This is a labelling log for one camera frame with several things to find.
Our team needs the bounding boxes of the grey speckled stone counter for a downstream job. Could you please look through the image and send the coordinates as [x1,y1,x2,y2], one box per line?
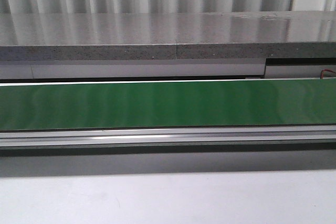
[0,10,336,80]

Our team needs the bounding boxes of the red and black wires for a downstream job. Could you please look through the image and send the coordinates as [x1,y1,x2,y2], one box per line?
[318,68,336,79]

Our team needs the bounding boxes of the green conveyor belt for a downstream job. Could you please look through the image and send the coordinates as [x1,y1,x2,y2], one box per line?
[1,79,335,131]

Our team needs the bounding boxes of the aluminium conveyor frame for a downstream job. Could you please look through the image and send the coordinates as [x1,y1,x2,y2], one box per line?
[0,76,336,156]

